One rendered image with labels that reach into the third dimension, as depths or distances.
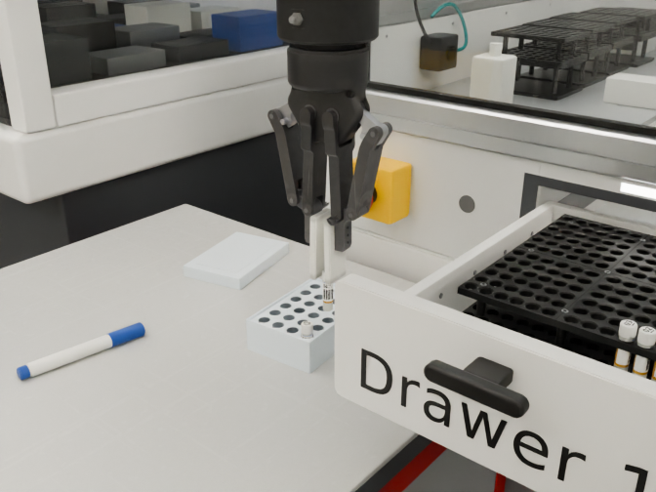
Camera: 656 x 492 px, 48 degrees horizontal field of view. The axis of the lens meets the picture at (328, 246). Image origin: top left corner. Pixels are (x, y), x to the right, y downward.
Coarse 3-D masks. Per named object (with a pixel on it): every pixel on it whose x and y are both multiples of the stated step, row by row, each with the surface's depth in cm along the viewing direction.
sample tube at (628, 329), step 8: (624, 320) 55; (624, 328) 55; (632, 328) 55; (624, 336) 55; (632, 336) 55; (616, 352) 56; (624, 352) 55; (616, 360) 56; (624, 360) 56; (624, 368) 56
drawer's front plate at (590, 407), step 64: (384, 320) 56; (448, 320) 52; (384, 384) 58; (512, 384) 50; (576, 384) 47; (640, 384) 45; (448, 448) 56; (512, 448) 52; (576, 448) 49; (640, 448) 46
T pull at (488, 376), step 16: (432, 368) 50; (448, 368) 50; (480, 368) 50; (496, 368) 50; (448, 384) 49; (464, 384) 48; (480, 384) 48; (496, 384) 48; (480, 400) 48; (496, 400) 47; (512, 400) 46; (512, 416) 47
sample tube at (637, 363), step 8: (640, 328) 54; (648, 328) 54; (640, 336) 54; (648, 336) 54; (640, 344) 54; (648, 344) 54; (640, 360) 55; (648, 360) 55; (640, 368) 55; (648, 368) 55; (640, 376) 55
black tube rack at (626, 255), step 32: (576, 224) 76; (512, 256) 69; (544, 256) 69; (576, 256) 69; (608, 256) 69; (640, 256) 69; (512, 288) 63; (544, 288) 63; (576, 288) 64; (608, 288) 64; (640, 288) 63; (512, 320) 64; (608, 320) 58; (640, 320) 59; (576, 352) 59; (608, 352) 59
